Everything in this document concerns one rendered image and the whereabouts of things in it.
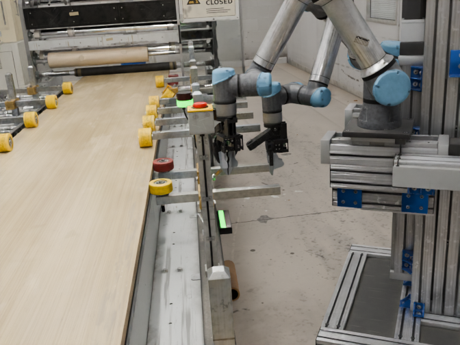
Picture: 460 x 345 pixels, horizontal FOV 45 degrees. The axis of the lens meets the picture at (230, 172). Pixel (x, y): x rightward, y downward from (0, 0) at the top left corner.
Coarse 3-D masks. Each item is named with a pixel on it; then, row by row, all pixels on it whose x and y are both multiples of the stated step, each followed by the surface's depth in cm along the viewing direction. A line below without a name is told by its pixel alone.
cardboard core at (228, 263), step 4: (228, 260) 308; (228, 264) 303; (232, 264) 305; (232, 268) 300; (232, 272) 295; (232, 276) 291; (236, 276) 296; (232, 280) 287; (236, 280) 290; (232, 284) 283; (236, 284) 285; (232, 288) 280; (236, 288) 280; (232, 292) 288; (236, 292) 286; (232, 296) 285; (236, 296) 283; (232, 300) 282
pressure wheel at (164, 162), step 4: (156, 160) 214; (160, 160) 215; (164, 160) 213; (168, 160) 214; (172, 160) 213; (156, 164) 210; (160, 164) 210; (164, 164) 210; (168, 164) 211; (172, 164) 213; (156, 168) 211; (160, 168) 210; (164, 168) 210; (168, 168) 211; (172, 168) 213
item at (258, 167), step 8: (192, 168) 216; (216, 168) 215; (240, 168) 215; (248, 168) 216; (256, 168) 216; (264, 168) 216; (160, 176) 214; (168, 176) 214; (176, 176) 214; (184, 176) 214; (192, 176) 215
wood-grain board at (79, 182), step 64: (64, 128) 278; (128, 128) 270; (0, 192) 191; (64, 192) 187; (128, 192) 183; (0, 256) 144; (64, 256) 141; (128, 256) 139; (0, 320) 115; (64, 320) 113; (128, 320) 117
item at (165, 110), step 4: (212, 104) 283; (240, 104) 284; (244, 104) 284; (160, 108) 281; (164, 108) 281; (168, 108) 281; (172, 108) 281; (176, 108) 282; (180, 108) 282; (160, 112) 281; (164, 112) 281; (168, 112) 282; (172, 112) 282; (176, 112) 282; (180, 112) 282
